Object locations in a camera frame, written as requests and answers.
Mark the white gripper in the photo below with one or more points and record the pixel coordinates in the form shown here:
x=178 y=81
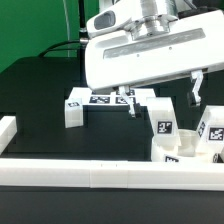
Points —
x=194 y=45

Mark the white round stool seat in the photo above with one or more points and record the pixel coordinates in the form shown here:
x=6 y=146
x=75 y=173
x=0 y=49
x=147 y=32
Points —
x=184 y=148

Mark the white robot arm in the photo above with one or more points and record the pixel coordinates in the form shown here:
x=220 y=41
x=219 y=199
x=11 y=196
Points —
x=139 y=18

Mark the white marker sheet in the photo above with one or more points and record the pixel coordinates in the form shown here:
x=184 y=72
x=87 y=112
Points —
x=88 y=97

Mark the white left barrier wall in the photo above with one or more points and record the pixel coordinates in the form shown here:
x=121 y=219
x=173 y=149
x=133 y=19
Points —
x=8 y=129

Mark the white front barrier wall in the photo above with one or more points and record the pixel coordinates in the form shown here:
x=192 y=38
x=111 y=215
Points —
x=110 y=174

